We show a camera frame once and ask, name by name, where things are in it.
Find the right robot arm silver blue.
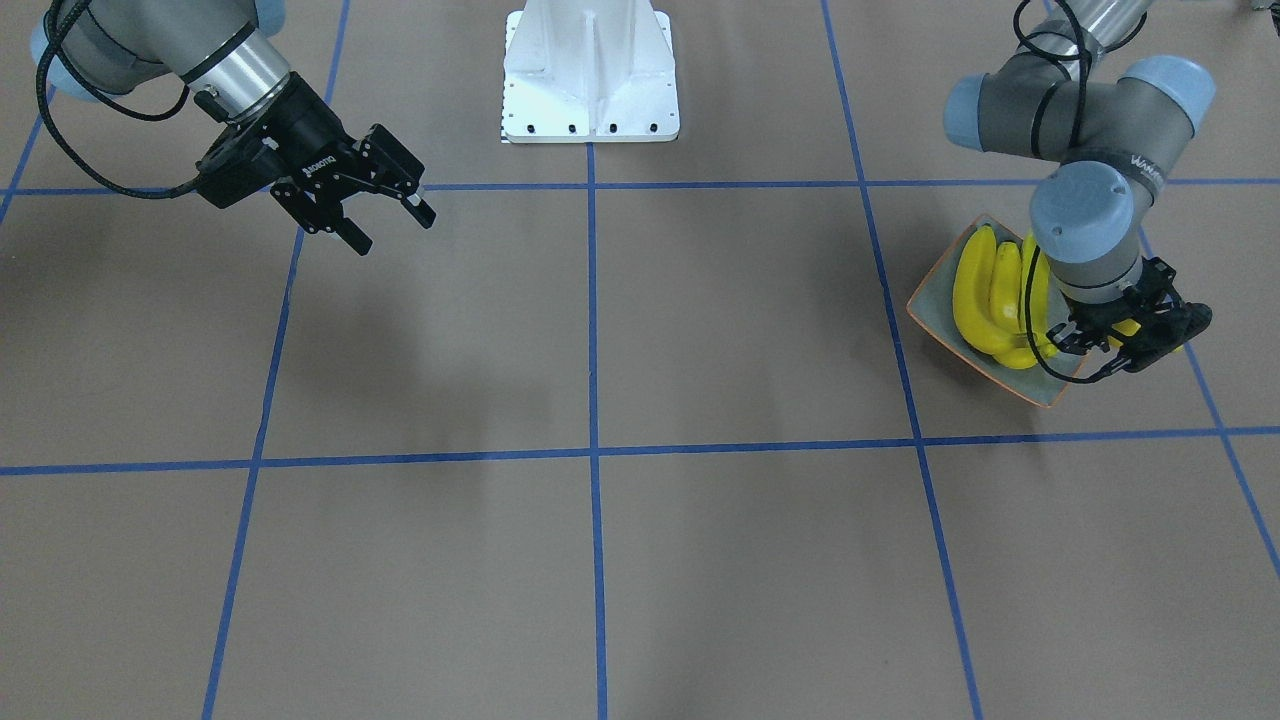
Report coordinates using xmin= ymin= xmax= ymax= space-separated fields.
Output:
xmin=29 ymin=1 xmax=436 ymax=255

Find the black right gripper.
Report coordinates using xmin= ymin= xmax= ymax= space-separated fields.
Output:
xmin=196 ymin=76 xmax=436 ymax=256

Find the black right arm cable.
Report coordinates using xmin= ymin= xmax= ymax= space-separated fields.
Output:
xmin=35 ymin=0 xmax=206 ymax=201

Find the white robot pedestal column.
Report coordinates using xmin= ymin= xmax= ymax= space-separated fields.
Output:
xmin=500 ymin=1 xmax=681 ymax=143

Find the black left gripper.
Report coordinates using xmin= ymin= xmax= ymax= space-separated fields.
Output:
xmin=1046 ymin=287 xmax=1151 ymax=356

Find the yellow banana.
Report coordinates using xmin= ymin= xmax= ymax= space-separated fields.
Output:
xmin=989 ymin=242 xmax=1041 ymax=370
xmin=1018 ymin=233 xmax=1059 ymax=359
xmin=1107 ymin=318 xmax=1142 ymax=346
xmin=952 ymin=224 xmax=1018 ymax=356

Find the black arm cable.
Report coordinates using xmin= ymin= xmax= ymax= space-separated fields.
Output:
xmin=1012 ymin=0 xmax=1132 ymax=386
xmin=35 ymin=0 xmax=206 ymax=201

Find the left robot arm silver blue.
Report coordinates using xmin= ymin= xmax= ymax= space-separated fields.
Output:
xmin=943 ymin=1 xmax=1216 ymax=372

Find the grey square plate orange rim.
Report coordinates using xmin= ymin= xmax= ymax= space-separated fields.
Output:
xmin=908 ymin=215 xmax=1083 ymax=407

